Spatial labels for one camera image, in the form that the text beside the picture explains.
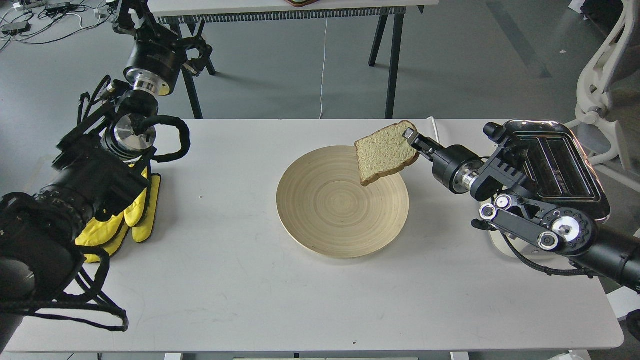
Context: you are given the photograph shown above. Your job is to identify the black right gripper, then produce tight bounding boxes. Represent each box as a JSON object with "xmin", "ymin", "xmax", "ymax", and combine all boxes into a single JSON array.
[{"xmin": 402, "ymin": 128, "xmax": 485, "ymax": 195}]

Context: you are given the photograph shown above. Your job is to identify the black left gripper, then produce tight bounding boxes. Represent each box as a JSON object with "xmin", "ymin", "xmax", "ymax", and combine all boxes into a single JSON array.
[{"xmin": 112, "ymin": 0, "xmax": 215, "ymax": 96}]

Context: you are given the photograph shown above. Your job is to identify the slice of bread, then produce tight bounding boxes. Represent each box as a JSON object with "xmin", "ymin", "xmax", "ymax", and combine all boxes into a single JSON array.
[{"xmin": 354, "ymin": 120, "xmax": 419, "ymax": 187}]

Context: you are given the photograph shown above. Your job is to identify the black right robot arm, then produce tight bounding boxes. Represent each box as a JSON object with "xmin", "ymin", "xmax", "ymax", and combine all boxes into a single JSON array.
[{"xmin": 402, "ymin": 120, "xmax": 640, "ymax": 292}]

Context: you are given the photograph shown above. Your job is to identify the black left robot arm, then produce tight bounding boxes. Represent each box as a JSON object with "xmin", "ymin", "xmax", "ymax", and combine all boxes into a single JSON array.
[{"xmin": 0, "ymin": 0, "xmax": 215, "ymax": 349}]

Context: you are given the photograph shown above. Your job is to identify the cream white toaster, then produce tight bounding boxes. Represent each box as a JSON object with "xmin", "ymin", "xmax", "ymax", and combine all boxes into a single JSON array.
[{"xmin": 471, "ymin": 120, "xmax": 617, "ymax": 266}]

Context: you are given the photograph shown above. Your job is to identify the background table with black legs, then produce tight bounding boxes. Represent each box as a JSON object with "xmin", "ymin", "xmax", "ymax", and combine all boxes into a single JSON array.
[{"xmin": 148, "ymin": 0, "xmax": 439, "ymax": 119}]

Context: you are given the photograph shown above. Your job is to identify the round wooden plate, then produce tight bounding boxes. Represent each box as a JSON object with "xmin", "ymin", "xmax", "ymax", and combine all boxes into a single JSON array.
[{"xmin": 276, "ymin": 145, "xmax": 410, "ymax": 259}]

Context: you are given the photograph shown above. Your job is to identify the brown object on background table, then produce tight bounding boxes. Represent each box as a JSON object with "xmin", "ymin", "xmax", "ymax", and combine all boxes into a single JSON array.
[{"xmin": 286, "ymin": 0, "xmax": 318, "ymax": 8}]

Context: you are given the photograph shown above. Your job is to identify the yellow cloth glove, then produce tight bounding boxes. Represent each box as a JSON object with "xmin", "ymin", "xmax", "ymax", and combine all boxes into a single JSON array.
[{"xmin": 75, "ymin": 165, "xmax": 162, "ymax": 256}]

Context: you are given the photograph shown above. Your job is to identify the white office chair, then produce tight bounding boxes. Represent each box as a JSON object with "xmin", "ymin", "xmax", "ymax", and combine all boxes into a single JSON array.
[{"xmin": 566, "ymin": 0, "xmax": 639, "ymax": 171}]

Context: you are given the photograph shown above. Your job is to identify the white toaster power cable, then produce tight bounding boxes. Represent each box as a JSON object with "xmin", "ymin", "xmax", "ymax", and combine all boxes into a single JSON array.
[{"xmin": 427, "ymin": 116, "xmax": 443, "ymax": 146}]

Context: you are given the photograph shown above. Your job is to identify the thin white hanging cable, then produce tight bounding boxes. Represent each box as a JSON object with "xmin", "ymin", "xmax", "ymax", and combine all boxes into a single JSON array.
[{"xmin": 319, "ymin": 18, "xmax": 329, "ymax": 120}]

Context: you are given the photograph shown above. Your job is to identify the cables and adapters on floor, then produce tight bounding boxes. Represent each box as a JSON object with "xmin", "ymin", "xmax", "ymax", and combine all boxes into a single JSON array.
[{"xmin": 0, "ymin": 0, "xmax": 118, "ymax": 53}]

